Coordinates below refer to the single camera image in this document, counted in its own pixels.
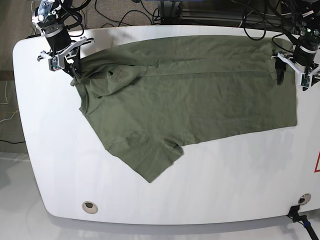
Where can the olive green T-shirt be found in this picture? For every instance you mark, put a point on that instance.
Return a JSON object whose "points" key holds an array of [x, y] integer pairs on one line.
{"points": [[148, 99]]}

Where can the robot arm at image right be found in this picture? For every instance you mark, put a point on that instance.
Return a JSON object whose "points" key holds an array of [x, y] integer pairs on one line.
{"points": [[304, 34]]}

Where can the small camera on left gripper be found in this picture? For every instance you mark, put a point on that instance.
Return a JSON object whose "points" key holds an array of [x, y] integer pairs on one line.
{"points": [[305, 81]]}

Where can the silver table grommet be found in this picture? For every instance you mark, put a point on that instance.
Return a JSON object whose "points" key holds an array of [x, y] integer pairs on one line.
{"points": [[90, 207], [304, 199]]}

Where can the small camera on gripper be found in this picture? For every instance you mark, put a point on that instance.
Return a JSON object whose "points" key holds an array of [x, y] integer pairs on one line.
{"points": [[54, 64], [305, 81]]}

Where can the left silver table grommet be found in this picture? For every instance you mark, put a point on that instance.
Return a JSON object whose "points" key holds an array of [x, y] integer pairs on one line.
{"points": [[90, 207]]}

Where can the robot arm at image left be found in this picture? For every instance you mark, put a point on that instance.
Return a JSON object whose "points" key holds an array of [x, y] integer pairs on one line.
{"points": [[61, 25]]}

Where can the black clamp with cable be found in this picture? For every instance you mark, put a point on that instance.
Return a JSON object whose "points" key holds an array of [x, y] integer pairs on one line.
{"points": [[294, 215]]}

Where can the small camera on right gripper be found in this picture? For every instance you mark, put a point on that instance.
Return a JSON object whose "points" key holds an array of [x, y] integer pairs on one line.
{"points": [[54, 64]]}

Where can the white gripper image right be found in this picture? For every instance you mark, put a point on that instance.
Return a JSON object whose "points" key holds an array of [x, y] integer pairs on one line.
{"points": [[284, 60]]}

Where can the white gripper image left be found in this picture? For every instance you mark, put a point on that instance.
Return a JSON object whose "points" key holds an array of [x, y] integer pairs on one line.
{"points": [[71, 51]]}

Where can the right silver table grommet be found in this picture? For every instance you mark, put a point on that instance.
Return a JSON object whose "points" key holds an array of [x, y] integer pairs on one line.
{"points": [[304, 199]]}

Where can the aluminium frame base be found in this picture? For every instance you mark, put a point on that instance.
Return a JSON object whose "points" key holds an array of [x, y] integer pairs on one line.
{"points": [[223, 13]]}

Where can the red triangle sticker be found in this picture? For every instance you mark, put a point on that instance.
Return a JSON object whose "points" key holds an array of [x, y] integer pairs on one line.
{"points": [[317, 165]]}

